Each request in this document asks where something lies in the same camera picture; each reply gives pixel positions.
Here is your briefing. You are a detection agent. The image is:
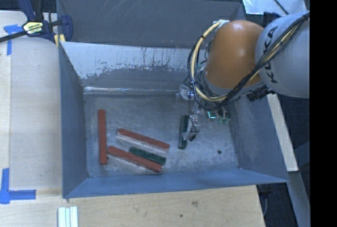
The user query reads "grey metal bin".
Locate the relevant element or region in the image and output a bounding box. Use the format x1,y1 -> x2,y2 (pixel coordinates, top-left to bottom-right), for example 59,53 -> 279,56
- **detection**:
55,0 -> 291,199

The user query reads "red-brown flat block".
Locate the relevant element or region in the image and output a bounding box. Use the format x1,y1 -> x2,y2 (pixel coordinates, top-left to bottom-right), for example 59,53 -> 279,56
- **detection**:
97,109 -> 109,165
116,127 -> 171,150
106,145 -> 163,173

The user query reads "pale wood board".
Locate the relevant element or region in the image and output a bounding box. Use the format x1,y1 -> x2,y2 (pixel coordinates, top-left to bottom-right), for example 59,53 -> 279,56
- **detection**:
8,37 -> 64,191

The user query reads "black cylinder on white bracket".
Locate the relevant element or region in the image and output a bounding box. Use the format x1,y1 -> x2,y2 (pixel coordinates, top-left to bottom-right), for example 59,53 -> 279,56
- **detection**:
246,86 -> 276,102

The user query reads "dark green block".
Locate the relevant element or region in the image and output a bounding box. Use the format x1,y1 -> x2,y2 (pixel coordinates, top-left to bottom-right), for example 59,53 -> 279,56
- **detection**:
178,114 -> 191,150
128,146 -> 167,165

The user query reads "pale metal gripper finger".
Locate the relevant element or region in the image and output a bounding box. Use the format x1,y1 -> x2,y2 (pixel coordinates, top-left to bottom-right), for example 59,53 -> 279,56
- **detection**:
185,115 -> 195,142
193,114 -> 202,140

